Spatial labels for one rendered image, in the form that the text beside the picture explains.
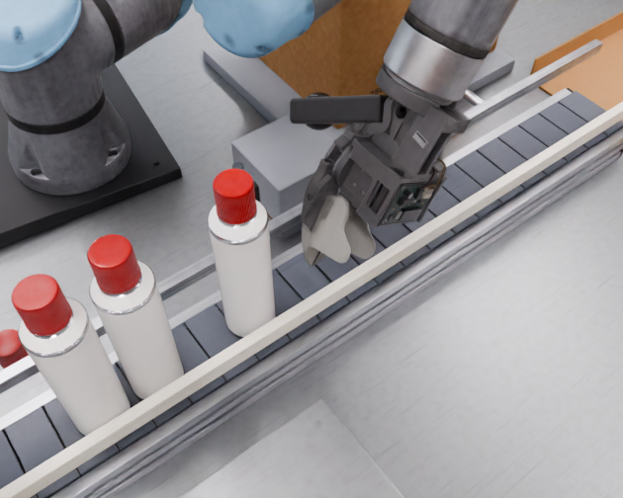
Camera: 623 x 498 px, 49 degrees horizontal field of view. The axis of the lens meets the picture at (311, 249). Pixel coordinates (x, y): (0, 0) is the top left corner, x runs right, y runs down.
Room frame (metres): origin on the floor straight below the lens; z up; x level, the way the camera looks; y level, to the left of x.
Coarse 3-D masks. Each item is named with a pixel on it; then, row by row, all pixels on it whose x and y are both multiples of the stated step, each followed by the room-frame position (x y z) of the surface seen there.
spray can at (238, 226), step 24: (216, 192) 0.37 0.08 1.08; (240, 192) 0.37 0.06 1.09; (216, 216) 0.37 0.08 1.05; (240, 216) 0.36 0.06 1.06; (264, 216) 0.38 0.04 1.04; (216, 240) 0.36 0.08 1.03; (240, 240) 0.35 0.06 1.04; (264, 240) 0.37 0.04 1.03; (216, 264) 0.37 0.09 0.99; (240, 264) 0.35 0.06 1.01; (264, 264) 0.36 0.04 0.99; (240, 288) 0.35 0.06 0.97; (264, 288) 0.36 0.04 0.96; (240, 312) 0.35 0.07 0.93; (264, 312) 0.36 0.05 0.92; (240, 336) 0.35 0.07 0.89
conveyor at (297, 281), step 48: (576, 96) 0.73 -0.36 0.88; (528, 144) 0.64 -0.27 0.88; (384, 240) 0.48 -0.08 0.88; (432, 240) 0.48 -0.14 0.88; (288, 288) 0.42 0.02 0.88; (192, 336) 0.36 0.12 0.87; (288, 336) 0.36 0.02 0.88; (0, 432) 0.26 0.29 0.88; (48, 432) 0.26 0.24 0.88; (144, 432) 0.26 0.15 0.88; (0, 480) 0.21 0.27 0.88
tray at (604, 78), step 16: (592, 32) 0.90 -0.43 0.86; (608, 32) 0.93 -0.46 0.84; (560, 48) 0.85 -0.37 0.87; (576, 48) 0.88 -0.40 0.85; (608, 48) 0.90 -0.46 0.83; (544, 64) 0.84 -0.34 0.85; (592, 64) 0.86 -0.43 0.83; (608, 64) 0.86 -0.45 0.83; (560, 80) 0.82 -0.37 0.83; (576, 80) 0.82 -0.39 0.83; (592, 80) 0.82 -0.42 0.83; (608, 80) 0.82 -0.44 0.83; (592, 96) 0.79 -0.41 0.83; (608, 96) 0.79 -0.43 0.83
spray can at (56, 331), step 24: (24, 288) 0.28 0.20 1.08; (48, 288) 0.28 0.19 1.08; (24, 312) 0.26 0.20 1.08; (48, 312) 0.26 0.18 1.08; (72, 312) 0.28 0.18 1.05; (24, 336) 0.26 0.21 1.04; (48, 336) 0.26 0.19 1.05; (72, 336) 0.26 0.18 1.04; (96, 336) 0.28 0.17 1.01; (48, 360) 0.25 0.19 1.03; (72, 360) 0.25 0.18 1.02; (96, 360) 0.27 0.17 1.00; (48, 384) 0.26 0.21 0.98; (72, 384) 0.25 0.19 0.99; (96, 384) 0.26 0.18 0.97; (120, 384) 0.28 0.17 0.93; (72, 408) 0.25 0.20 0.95; (96, 408) 0.25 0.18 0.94; (120, 408) 0.26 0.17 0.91
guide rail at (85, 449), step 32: (544, 160) 0.57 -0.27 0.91; (480, 192) 0.52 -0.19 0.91; (448, 224) 0.48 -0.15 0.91; (384, 256) 0.43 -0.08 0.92; (352, 288) 0.40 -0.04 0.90; (288, 320) 0.35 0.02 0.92; (224, 352) 0.32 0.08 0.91; (256, 352) 0.33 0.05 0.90; (192, 384) 0.29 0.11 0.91; (128, 416) 0.26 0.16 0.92; (96, 448) 0.23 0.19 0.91; (32, 480) 0.20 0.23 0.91
